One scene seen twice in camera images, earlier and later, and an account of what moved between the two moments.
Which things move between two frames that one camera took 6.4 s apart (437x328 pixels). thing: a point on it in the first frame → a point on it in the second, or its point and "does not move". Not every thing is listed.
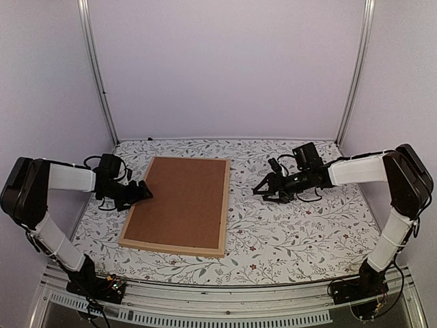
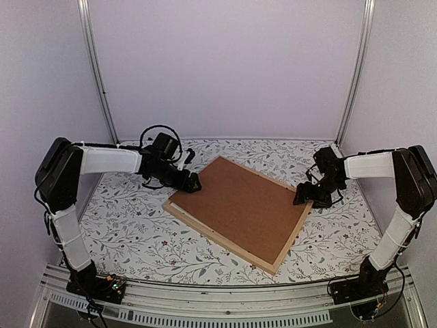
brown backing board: x=186 y=205 → x=250 y=210
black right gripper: x=272 y=180 → x=300 y=188
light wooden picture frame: x=211 y=251 → x=250 y=215
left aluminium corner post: x=93 y=56 does not move
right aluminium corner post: x=368 y=16 does not move
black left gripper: x=135 y=196 → x=181 y=185
